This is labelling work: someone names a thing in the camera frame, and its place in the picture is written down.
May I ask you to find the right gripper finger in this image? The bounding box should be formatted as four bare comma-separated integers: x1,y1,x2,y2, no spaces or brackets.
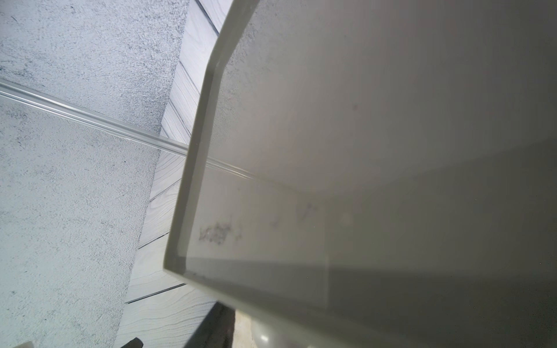
121,337,144,348

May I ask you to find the left metal frame post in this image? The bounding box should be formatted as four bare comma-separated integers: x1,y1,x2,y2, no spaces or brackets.
0,77,258,180

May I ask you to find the three-drawer storage cabinet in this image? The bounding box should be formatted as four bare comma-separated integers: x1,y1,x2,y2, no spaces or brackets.
163,1,556,347

